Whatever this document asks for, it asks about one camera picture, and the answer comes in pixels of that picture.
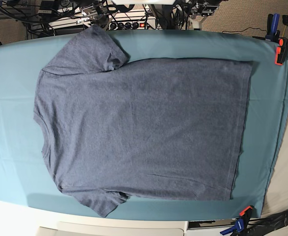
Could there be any blue-grey heathered T-shirt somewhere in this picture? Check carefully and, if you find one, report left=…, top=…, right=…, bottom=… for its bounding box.
left=34, top=26, right=252, bottom=217

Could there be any white power strip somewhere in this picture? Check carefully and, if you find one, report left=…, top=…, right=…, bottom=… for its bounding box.
left=49, top=10, right=160, bottom=31

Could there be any teal table cloth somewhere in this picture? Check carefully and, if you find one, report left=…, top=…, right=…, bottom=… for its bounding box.
left=0, top=29, right=288, bottom=221

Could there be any orange blue clamp bottom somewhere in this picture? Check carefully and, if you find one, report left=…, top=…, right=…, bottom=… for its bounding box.
left=220, top=206, right=254, bottom=236

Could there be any orange black clamp top right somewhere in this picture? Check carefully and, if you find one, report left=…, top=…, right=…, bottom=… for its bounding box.
left=275, top=38, right=288, bottom=65

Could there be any blue black clamp top right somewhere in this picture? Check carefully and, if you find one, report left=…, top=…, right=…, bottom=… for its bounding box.
left=265, top=13, right=280, bottom=42

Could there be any black cable bundle bottom right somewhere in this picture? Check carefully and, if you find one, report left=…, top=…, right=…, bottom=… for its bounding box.
left=247, top=207, right=288, bottom=236

